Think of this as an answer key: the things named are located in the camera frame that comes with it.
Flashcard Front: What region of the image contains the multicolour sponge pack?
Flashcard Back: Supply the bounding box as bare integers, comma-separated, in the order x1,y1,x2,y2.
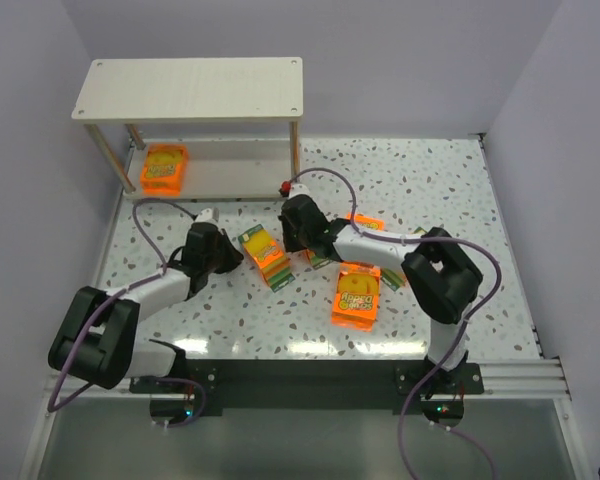
304,250,332,270
379,226,429,291
238,224,295,292

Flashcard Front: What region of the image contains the orange round sponge box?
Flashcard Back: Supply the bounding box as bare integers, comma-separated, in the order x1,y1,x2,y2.
140,144,189,196
331,263,380,332
346,213,385,231

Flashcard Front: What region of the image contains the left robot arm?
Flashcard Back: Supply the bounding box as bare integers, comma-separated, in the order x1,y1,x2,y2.
48,222,244,389

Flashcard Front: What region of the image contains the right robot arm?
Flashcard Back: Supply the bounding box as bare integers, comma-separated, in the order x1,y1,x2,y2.
279,194,483,375

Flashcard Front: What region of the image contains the white two-tier shelf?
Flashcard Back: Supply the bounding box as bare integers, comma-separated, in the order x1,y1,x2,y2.
71,57,304,200

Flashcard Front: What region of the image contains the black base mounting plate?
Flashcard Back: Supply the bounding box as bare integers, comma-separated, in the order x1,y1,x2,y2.
130,359,485,416

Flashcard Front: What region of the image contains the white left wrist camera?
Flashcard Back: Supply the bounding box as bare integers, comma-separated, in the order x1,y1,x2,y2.
194,207,220,226

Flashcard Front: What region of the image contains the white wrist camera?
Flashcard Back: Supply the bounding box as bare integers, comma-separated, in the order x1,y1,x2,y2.
194,207,220,226
279,181,311,199

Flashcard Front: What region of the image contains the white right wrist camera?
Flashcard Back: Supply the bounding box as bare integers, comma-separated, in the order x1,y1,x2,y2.
279,181,311,199

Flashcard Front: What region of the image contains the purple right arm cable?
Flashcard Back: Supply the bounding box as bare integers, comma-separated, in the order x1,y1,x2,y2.
289,167,504,480

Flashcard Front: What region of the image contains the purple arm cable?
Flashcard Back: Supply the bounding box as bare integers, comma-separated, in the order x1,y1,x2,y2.
289,167,504,480
46,198,201,414

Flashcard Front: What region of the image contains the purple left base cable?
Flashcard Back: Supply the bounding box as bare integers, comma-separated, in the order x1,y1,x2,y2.
152,377,209,429

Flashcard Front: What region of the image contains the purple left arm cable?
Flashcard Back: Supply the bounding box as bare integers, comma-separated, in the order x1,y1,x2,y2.
46,198,201,414

